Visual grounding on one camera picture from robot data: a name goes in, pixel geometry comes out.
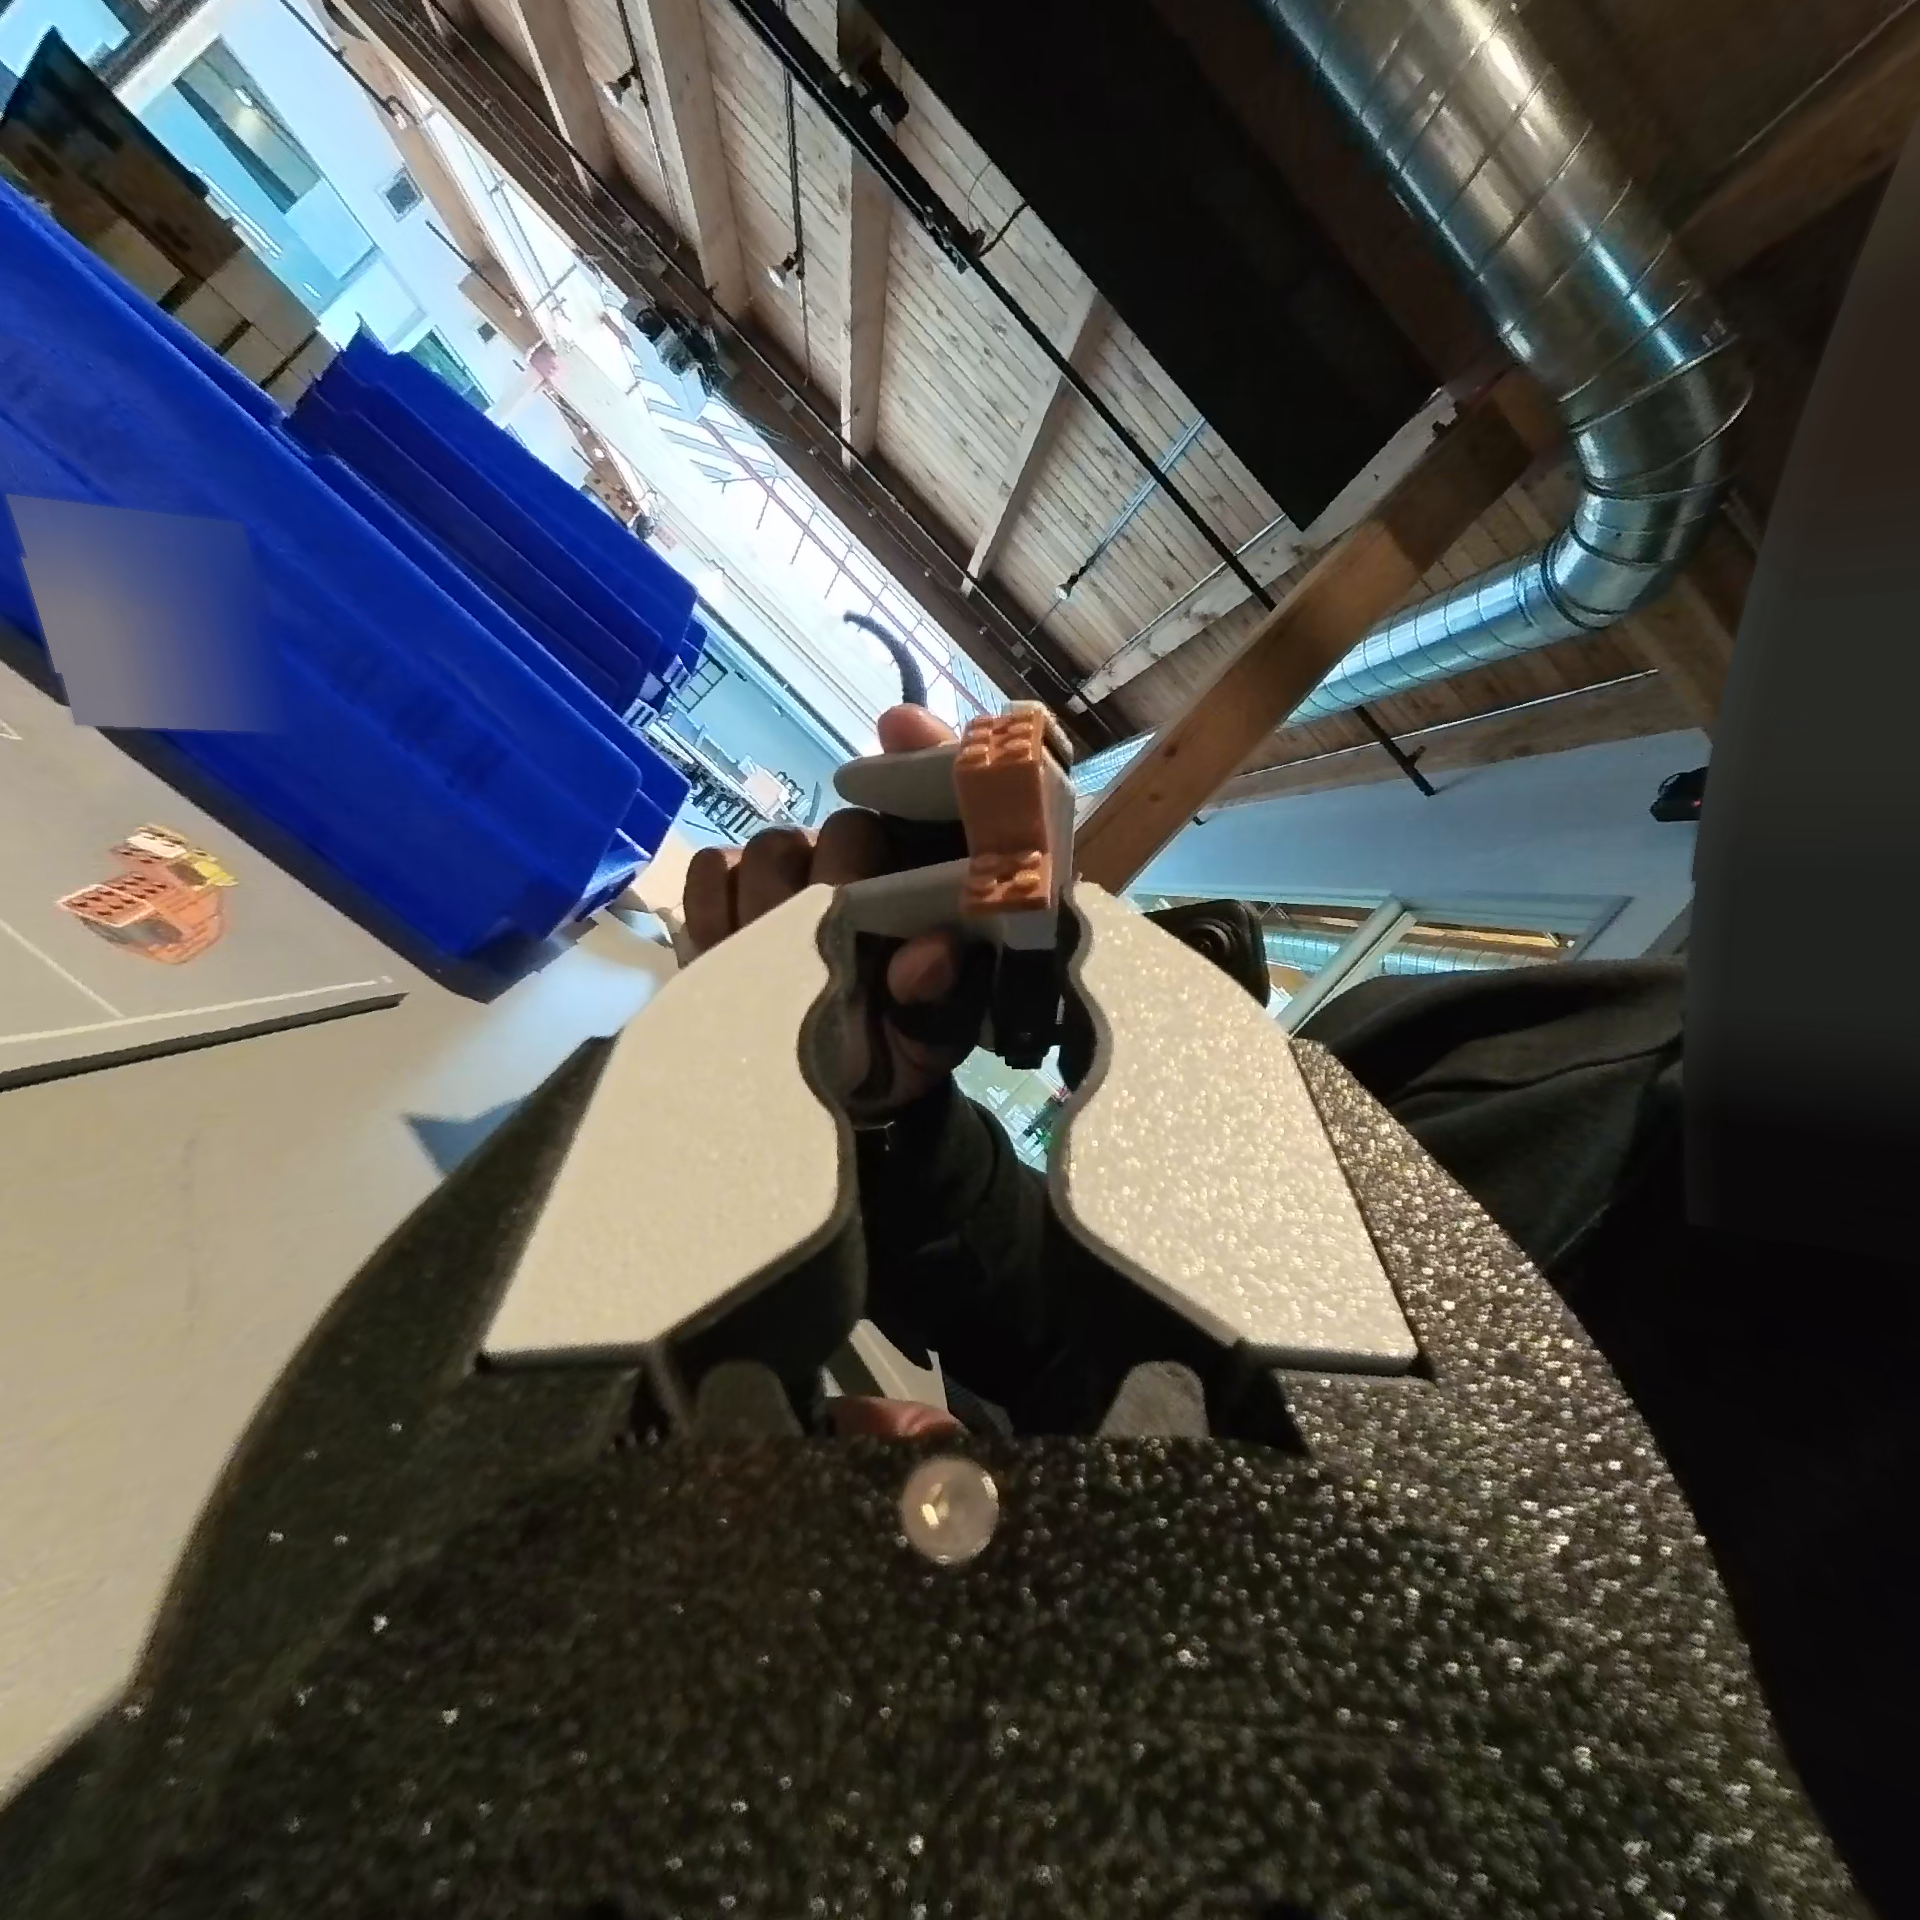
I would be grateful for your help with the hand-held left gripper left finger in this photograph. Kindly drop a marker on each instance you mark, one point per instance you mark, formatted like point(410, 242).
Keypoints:
point(672, 1183)

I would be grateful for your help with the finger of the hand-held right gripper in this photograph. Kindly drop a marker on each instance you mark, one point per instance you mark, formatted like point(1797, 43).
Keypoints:
point(899, 788)
point(899, 902)

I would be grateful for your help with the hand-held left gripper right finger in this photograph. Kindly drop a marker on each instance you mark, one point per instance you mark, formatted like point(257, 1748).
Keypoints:
point(1215, 1183)

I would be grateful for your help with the brown toy brick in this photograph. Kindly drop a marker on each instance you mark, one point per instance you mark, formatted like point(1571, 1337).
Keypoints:
point(1002, 779)

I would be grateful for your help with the grey building instruction booklet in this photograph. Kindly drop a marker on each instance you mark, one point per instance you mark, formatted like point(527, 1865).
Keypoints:
point(299, 975)

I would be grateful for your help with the person's right forearm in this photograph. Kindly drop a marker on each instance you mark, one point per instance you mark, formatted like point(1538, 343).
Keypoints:
point(962, 1244)

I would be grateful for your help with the grey desk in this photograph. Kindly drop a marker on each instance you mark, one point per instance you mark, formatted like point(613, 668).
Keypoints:
point(195, 1274)

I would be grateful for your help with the person's left hand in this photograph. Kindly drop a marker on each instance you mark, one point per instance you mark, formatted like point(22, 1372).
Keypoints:
point(895, 1419)

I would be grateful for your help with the person's dark clothing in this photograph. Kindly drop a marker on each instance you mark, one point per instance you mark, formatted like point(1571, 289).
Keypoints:
point(1501, 1108)

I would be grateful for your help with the wooden ceiling beam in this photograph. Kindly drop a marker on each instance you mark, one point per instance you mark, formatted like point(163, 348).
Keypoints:
point(1350, 599)

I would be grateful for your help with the stack of blue storage bins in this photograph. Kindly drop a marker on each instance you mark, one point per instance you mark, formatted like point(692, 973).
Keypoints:
point(374, 599)

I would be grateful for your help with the black ceiling panel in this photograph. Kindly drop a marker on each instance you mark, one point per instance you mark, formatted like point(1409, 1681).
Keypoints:
point(1140, 225)

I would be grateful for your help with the stack of cardboard boxes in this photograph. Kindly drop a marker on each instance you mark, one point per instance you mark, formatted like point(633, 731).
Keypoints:
point(132, 180)

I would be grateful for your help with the silver ventilation duct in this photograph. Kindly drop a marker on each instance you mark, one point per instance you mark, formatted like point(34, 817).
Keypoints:
point(1617, 299)

